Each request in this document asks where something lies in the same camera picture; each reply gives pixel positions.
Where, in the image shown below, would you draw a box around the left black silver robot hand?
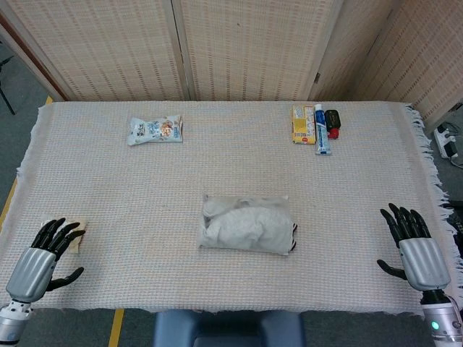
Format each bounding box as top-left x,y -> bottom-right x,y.
6,217 -> 88,301

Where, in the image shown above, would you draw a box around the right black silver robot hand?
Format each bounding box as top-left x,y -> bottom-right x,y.
376,202 -> 451,292

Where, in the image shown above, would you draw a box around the transparent plastic bag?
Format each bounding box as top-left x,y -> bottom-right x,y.
197,192 -> 299,257

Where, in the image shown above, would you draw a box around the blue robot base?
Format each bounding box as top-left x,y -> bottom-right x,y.
153,309 -> 305,347

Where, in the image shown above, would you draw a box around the white clothes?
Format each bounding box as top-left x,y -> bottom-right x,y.
200,196 -> 299,254

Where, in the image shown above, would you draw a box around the blue white snack packet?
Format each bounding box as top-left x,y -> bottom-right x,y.
127,114 -> 184,147

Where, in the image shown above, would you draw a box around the clear snack packet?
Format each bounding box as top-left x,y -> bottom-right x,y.
40,215 -> 89,256

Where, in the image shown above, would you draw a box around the white power strip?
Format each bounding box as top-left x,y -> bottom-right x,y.
433,121 -> 461,159

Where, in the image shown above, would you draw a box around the blue white toothpaste tube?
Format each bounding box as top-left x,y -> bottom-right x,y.
313,103 -> 334,157

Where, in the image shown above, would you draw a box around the small black case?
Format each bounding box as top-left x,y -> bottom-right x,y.
323,109 -> 343,130

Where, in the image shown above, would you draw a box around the black chair leg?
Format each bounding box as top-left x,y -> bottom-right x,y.
0,38 -> 17,116

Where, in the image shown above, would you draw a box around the yellow biscuit pack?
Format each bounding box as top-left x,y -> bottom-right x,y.
291,104 -> 318,146

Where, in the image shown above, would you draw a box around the angled woven screen panel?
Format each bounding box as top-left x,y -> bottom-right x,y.
372,0 -> 463,124

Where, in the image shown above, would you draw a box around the woven fringed tablecloth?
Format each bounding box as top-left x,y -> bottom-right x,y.
14,100 -> 463,314

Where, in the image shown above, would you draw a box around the narrow woven screen panel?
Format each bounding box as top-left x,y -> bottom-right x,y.
307,0 -> 399,103

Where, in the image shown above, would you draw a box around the wide woven screen panel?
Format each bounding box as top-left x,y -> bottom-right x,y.
0,0 -> 193,103

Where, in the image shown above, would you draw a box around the woven screen panel with dot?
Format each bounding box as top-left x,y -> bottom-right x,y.
170,0 -> 345,103

